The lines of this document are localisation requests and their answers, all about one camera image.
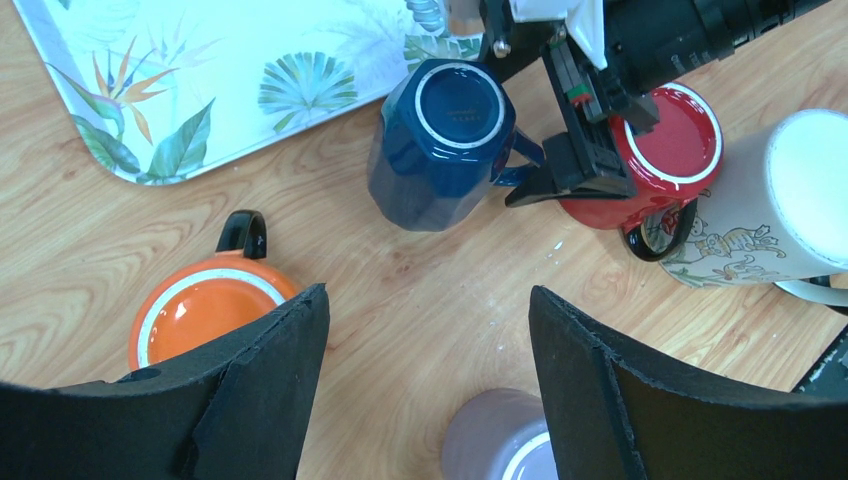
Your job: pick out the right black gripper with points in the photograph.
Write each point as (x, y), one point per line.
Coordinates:
(647, 45)

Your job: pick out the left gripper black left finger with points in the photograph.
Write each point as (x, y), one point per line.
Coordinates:
(237, 407)

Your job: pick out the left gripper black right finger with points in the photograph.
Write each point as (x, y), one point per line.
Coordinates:
(617, 408)

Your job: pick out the orange mug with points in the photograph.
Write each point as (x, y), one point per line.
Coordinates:
(210, 298)

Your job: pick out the blue mug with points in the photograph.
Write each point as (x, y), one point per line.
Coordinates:
(446, 135)

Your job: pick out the red mug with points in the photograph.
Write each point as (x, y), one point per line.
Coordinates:
(670, 167)

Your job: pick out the mauve mug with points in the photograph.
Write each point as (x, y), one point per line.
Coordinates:
(499, 434)

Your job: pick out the cream cat pattern mug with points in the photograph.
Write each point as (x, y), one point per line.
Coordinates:
(776, 213)

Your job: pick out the leaf pattern tray mat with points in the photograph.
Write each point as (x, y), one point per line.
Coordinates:
(164, 91)

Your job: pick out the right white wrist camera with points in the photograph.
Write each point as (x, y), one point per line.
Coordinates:
(583, 21)

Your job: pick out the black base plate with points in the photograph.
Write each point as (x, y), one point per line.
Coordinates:
(827, 377)

